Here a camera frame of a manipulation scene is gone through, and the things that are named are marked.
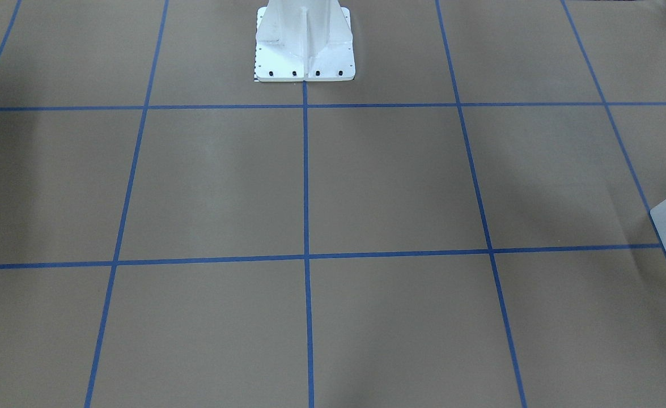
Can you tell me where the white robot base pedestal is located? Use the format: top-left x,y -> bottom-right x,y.
253,1 -> 356,82

